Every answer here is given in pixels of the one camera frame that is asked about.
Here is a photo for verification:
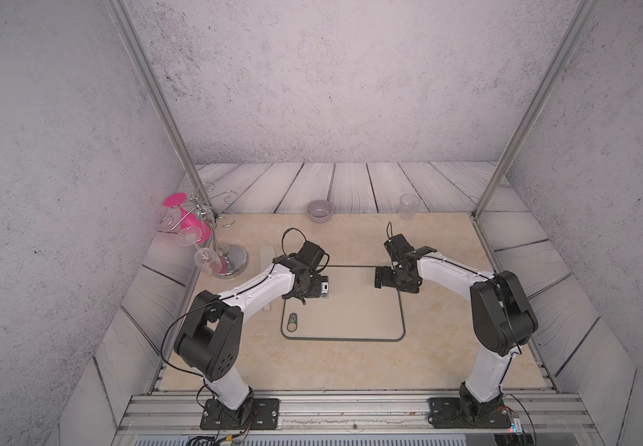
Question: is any beige cutting board green rim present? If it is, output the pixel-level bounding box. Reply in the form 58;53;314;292
280;266;406;342

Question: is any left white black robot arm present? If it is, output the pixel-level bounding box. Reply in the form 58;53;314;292
174;252;330;426

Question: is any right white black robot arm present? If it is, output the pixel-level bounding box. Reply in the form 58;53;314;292
374;238;539;427

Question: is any clear plastic cup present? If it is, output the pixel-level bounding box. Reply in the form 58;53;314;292
399;194;421;220

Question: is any grey ceramic bowl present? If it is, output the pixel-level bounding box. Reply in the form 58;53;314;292
306;200;334;224

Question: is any clear wine glass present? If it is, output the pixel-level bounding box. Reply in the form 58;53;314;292
193;247;223;276

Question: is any chrome wine glass rack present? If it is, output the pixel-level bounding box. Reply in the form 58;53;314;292
161;191;248;279

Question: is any pink wine glass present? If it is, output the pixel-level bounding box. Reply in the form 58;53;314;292
161;193;212;246

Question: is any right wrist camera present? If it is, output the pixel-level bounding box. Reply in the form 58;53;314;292
384;234;415;261

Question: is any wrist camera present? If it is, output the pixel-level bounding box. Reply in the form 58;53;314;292
295;241;326;271
384;234;415;261

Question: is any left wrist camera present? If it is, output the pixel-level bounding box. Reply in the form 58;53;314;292
295;241;326;271

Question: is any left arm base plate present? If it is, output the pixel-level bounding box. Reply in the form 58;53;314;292
200;398;280;431

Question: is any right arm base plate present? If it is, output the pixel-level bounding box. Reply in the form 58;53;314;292
428;398;513;429

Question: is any aluminium mounting rail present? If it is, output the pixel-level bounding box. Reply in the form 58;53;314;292
113;390;604;445

